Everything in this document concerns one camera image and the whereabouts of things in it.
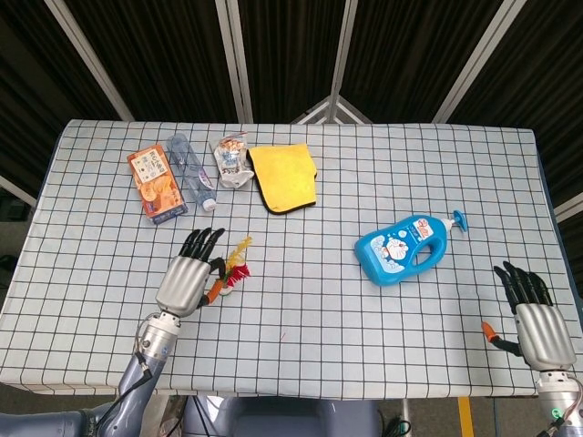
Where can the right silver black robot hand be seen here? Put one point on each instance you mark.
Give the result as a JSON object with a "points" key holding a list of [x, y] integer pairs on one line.
{"points": [[544, 334]]}

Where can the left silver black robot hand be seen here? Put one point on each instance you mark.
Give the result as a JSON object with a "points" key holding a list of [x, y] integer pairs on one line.
{"points": [[182, 287]]}

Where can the colourful feather shuttlecock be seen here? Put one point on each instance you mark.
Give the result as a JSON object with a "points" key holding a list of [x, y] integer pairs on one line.
{"points": [[238, 273]]}

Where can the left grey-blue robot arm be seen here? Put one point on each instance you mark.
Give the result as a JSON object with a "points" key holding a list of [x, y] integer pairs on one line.
{"points": [[136, 391]]}

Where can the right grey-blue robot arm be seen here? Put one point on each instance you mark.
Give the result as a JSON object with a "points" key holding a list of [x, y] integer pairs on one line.
{"points": [[562, 400]]}

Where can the orange and blue cookie box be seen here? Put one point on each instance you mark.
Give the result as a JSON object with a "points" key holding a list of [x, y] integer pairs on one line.
{"points": [[157, 184]]}

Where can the yellow floor tape strip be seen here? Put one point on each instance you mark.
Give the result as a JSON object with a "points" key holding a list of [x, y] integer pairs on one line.
{"points": [[465, 416]]}

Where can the clear plastic water bottle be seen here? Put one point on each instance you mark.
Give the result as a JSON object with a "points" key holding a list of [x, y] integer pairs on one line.
{"points": [[191, 170]]}

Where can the clear snack bag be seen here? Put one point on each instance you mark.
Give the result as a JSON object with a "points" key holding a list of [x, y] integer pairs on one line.
{"points": [[232, 161]]}

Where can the yellow microfibre cloth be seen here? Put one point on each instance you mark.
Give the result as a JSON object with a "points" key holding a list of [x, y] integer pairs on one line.
{"points": [[287, 175]]}

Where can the grey-blue robot torso base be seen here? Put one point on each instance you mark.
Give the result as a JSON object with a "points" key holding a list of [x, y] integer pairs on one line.
{"points": [[282, 416]]}

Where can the white black-checked tablecloth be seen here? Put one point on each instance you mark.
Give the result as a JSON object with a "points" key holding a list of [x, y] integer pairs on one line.
{"points": [[341, 328]]}

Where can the blue cartoon pump bottle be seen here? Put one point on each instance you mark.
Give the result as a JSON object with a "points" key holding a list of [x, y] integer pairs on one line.
{"points": [[387, 257]]}

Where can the white screen foot brace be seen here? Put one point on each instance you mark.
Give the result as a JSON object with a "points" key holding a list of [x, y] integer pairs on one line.
{"points": [[331, 109]]}

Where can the white screen frame post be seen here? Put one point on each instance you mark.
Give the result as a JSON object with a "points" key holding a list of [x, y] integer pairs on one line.
{"points": [[237, 64], [342, 54], [91, 61], [473, 61]]}

